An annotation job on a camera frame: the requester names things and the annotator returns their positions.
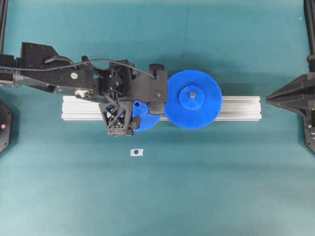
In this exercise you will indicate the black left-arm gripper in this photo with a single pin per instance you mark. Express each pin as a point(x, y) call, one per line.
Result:
point(118, 115)

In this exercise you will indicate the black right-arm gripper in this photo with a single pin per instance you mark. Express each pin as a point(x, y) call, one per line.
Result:
point(305, 107)

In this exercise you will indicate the small blue gear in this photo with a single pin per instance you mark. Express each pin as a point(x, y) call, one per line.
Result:
point(148, 121)

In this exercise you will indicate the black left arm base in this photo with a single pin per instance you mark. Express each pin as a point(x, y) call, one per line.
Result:
point(6, 118)

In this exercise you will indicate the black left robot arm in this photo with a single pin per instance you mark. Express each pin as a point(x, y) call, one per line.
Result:
point(42, 68)

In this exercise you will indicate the large blue gear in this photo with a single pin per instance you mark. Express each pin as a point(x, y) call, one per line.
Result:
point(193, 113)

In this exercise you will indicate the small white tape marker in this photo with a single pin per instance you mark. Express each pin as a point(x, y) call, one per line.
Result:
point(136, 152)

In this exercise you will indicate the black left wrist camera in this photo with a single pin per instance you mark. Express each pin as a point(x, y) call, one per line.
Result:
point(148, 90)

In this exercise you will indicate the aluminium extrusion rail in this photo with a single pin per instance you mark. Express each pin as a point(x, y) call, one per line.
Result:
point(234, 108)

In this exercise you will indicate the black right frame post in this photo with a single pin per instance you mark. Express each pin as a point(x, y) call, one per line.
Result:
point(309, 12)

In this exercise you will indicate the black frame post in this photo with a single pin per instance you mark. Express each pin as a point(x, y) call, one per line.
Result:
point(309, 12)
point(3, 17)

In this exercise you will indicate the black left frame post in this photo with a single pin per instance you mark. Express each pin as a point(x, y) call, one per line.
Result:
point(3, 17)

